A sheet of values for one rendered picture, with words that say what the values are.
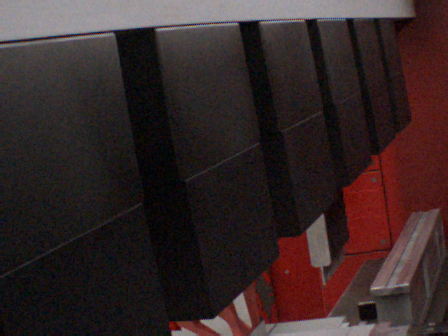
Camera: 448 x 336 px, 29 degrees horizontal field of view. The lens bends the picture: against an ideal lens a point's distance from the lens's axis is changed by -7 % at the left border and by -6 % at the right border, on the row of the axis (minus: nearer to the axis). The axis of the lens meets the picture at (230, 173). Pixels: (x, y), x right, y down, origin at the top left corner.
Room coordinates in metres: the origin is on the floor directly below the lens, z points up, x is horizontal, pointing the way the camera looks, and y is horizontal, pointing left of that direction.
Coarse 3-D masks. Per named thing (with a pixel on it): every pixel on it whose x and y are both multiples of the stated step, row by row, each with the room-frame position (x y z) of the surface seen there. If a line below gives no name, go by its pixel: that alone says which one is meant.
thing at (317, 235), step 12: (336, 204) 0.94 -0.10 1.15; (324, 216) 0.88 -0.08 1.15; (336, 216) 0.93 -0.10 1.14; (312, 228) 0.88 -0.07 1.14; (324, 228) 0.88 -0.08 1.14; (336, 228) 0.92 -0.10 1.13; (348, 228) 0.97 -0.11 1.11; (312, 240) 0.88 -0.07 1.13; (324, 240) 0.88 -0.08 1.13; (336, 240) 0.91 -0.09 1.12; (312, 252) 0.88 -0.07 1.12; (324, 252) 0.88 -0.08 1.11; (336, 252) 0.91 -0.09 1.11; (312, 264) 0.89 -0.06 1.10; (324, 264) 0.88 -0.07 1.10; (336, 264) 0.94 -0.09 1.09; (324, 276) 0.88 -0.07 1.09
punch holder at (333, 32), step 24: (312, 24) 0.87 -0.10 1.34; (336, 24) 0.95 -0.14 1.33; (312, 48) 0.87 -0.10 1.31; (336, 48) 0.92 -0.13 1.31; (336, 72) 0.90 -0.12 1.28; (336, 96) 0.88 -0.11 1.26; (360, 96) 1.00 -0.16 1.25; (336, 120) 0.87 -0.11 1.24; (360, 120) 0.98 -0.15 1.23; (336, 144) 0.87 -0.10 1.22; (360, 144) 0.95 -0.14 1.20; (336, 168) 0.88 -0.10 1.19; (360, 168) 0.93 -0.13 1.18
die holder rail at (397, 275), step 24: (432, 216) 1.61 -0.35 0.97; (408, 240) 1.47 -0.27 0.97; (432, 240) 1.51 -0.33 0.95; (384, 264) 1.34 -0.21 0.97; (408, 264) 1.31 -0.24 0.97; (432, 264) 1.47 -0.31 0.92; (384, 288) 1.21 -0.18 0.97; (408, 288) 1.20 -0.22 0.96; (432, 288) 1.43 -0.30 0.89; (384, 312) 1.23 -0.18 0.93; (408, 312) 1.22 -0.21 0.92
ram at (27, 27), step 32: (0, 0) 0.35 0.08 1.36; (32, 0) 0.37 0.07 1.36; (64, 0) 0.40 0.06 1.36; (96, 0) 0.43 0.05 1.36; (128, 0) 0.46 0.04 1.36; (160, 0) 0.50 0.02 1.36; (192, 0) 0.55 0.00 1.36; (224, 0) 0.61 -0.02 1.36; (256, 0) 0.68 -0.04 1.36; (288, 0) 0.77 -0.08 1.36; (320, 0) 0.90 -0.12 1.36; (352, 0) 1.07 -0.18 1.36; (384, 0) 1.33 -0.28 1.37; (0, 32) 0.34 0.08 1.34; (32, 32) 0.37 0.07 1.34; (64, 32) 0.39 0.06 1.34; (96, 32) 0.43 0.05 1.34; (128, 32) 0.49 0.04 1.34
